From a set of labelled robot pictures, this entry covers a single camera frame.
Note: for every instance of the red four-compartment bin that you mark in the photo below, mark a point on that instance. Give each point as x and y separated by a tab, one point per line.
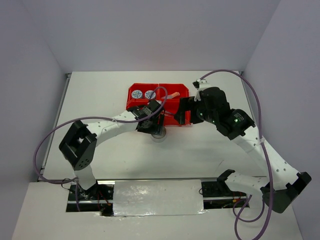
171	105

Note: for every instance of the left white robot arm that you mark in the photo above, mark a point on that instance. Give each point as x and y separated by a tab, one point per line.
79	143

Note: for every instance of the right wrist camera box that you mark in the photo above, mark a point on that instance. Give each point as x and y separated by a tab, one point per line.
201	84

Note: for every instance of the silver foil cover plate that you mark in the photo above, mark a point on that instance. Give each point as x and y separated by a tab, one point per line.
157	198

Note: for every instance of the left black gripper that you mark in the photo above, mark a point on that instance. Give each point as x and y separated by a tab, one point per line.
157	128

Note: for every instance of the large grey tape roll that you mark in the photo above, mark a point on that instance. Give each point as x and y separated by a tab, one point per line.
159	138

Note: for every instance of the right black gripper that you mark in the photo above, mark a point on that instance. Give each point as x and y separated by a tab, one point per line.
185	104

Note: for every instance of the orange cap highlighter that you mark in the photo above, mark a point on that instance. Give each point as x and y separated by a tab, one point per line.
171	96

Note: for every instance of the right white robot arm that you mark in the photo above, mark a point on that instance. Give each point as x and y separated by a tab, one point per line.
282	183

